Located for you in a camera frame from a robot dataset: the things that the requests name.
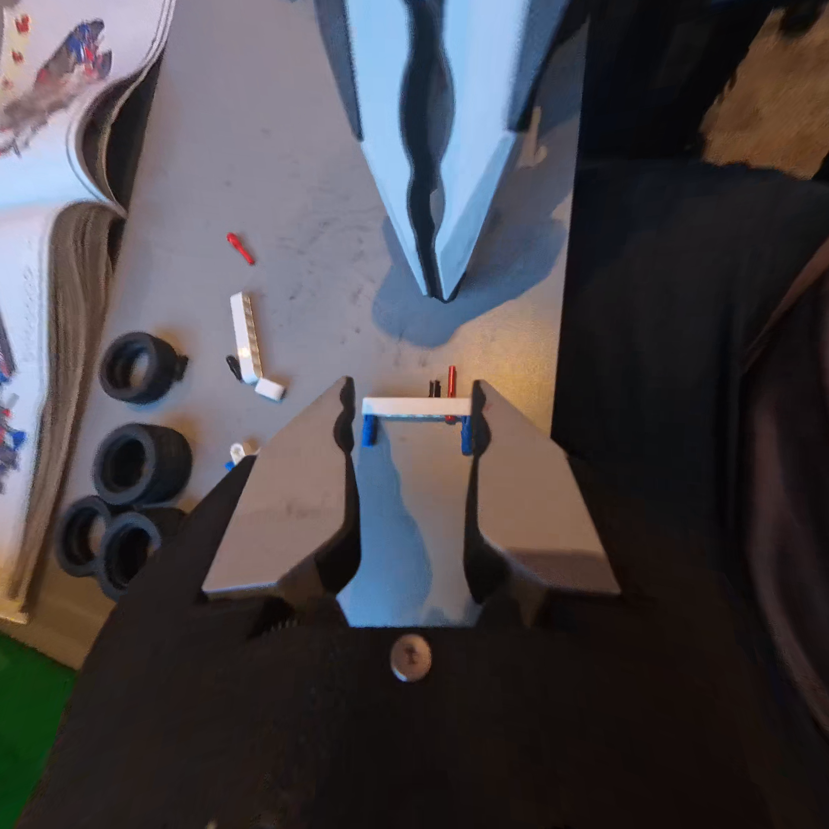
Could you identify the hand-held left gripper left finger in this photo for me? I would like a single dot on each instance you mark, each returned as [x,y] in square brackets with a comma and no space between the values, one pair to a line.
[291,505]

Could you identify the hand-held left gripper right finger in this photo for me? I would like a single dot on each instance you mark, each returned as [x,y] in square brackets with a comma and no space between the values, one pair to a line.
[537,505]

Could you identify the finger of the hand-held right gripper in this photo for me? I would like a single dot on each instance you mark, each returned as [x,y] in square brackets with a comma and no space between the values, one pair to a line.
[382,97]
[482,84]

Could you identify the white toy axle connector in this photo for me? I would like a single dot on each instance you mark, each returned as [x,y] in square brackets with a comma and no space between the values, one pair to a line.
[238,450]

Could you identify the red toy axle pin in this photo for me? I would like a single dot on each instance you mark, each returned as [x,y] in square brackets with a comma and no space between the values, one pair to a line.
[451,382]
[241,249]

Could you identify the white toy beam with pins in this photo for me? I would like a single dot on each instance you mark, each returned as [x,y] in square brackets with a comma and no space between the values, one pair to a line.
[414,407]

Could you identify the grey desk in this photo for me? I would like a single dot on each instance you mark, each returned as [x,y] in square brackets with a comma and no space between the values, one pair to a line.
[259,162]

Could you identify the short white toy beam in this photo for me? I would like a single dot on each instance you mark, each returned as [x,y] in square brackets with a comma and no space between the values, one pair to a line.
[270,390]

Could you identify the black rubber toy tire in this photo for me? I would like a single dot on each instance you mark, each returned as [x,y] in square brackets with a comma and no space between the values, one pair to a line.
[65,537]
[175,460]
[113,382]
[110,570]

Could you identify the long white toy beam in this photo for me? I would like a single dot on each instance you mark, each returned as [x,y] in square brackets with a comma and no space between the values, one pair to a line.
[246,337]

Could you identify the person's black trousers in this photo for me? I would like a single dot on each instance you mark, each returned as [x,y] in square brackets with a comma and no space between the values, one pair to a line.
[647,324]

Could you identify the person's brown shirt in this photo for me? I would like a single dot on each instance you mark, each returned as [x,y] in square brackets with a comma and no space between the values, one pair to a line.
[796,453]

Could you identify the open instruction booklet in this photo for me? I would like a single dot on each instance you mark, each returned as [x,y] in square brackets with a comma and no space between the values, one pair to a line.
[32,175]

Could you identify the green plastic box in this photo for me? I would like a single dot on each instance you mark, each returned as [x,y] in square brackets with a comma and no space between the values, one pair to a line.
[26,712]

